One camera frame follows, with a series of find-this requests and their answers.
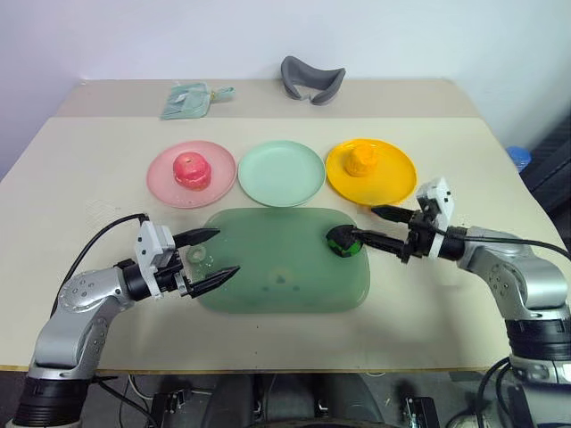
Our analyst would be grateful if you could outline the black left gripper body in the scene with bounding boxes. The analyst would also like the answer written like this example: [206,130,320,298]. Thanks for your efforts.
[155,249,198,299]

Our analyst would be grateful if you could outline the translucent green tray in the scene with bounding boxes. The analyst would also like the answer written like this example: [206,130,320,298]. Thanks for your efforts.
[195,206,373,316]

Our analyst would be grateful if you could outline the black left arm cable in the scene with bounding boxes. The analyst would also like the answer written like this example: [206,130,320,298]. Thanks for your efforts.
[52,213,151,314]

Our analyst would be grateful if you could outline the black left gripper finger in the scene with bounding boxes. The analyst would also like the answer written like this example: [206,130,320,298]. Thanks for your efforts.
[188,266,243,299]
[173,227,221,248]

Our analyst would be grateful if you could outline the black ribbed case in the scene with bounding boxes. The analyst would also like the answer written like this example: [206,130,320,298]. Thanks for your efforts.
[518,106,571,216]

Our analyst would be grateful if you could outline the black cables under table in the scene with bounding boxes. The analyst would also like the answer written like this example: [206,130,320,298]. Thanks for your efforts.
[445,356,518,428]

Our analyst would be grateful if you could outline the dark rounded shape under table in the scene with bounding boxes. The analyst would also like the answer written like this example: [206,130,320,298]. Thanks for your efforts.
[212,373,394,428]

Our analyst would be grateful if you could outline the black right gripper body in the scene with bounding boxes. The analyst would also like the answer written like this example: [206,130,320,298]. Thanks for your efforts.
[399,209,441,265]

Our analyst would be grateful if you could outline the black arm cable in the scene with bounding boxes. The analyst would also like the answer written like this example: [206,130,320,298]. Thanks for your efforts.
[462,235,571,260]
[52,213,151,314]

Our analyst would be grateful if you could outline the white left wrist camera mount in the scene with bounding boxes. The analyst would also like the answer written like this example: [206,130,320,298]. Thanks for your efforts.
[133,219,185,299]

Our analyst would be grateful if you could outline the black box under table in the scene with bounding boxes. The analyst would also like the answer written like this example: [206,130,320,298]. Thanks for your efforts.
[150,388,198,428]
[402,395,442,428]

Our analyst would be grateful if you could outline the yellow plate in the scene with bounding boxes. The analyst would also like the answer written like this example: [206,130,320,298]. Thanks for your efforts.
[325,137,419,208]

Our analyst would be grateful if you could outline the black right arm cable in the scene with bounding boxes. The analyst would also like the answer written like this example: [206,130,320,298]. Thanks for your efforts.
[462,235,571,260]

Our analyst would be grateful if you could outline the green and black toy item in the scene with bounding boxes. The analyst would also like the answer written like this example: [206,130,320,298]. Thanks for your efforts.
[326,224,364,259]

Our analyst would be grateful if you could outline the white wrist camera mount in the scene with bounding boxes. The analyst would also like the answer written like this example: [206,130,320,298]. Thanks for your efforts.
[133,219,185,299]
[415,177,458,260]

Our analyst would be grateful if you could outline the orange toy item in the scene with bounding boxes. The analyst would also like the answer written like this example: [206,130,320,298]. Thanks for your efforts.
[342,146,379,177]

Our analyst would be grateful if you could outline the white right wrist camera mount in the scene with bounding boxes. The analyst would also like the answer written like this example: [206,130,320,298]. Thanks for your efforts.
[415,177,458,260]

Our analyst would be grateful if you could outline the blue bottle cap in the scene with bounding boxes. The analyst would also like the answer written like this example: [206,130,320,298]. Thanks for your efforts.
[508,145,534,169]

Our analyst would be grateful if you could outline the mint green fabric pouch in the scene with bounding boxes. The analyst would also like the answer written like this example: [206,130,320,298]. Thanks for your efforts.
[160,81,236,121]

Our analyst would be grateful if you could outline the red toy item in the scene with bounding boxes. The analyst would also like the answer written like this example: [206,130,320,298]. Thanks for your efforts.
[172,152,213,191]

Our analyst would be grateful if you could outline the grey headset face pad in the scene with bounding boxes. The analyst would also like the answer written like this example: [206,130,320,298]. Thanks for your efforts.
[280,54,347,106]

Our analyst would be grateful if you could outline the white cable under table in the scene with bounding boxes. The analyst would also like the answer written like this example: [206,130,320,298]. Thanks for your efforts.
[128,373,153,403]

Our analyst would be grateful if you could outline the pink plate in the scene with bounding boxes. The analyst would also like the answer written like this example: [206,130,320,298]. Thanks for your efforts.
[146,139,237,210]

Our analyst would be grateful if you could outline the mint green plate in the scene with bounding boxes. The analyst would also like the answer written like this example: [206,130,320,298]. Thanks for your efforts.
[236,139,327,209]

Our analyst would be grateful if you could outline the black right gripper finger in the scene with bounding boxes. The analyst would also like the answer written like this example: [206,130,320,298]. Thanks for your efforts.
[352,227,409,257]
[370,204,417,224]

